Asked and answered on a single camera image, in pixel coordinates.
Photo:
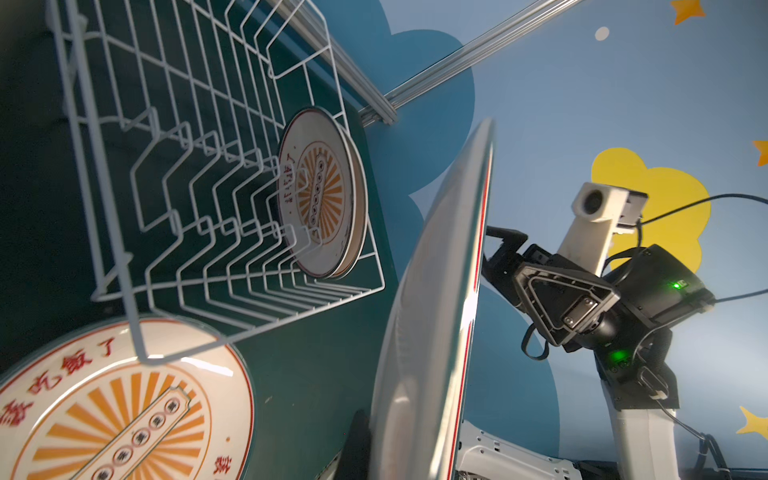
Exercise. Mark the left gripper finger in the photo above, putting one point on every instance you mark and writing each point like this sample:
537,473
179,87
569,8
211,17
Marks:
355,455

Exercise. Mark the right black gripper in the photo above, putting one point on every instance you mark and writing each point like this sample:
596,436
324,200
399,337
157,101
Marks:
569,306

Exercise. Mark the white round plate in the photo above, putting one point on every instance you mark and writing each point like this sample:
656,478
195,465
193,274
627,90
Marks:
419,388
85,407
358,233
316,191

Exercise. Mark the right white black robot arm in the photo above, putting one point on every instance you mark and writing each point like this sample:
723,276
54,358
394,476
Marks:
625,317

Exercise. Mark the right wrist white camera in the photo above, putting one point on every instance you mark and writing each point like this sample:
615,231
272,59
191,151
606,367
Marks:
600,211

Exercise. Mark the aluminium frame right post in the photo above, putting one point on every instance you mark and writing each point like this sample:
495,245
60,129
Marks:
482,47

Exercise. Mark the white wire dish rack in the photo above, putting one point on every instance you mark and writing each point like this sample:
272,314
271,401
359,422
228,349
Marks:
176,112

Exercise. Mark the aluminium frame back bar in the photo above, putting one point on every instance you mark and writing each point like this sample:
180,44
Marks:
306,19

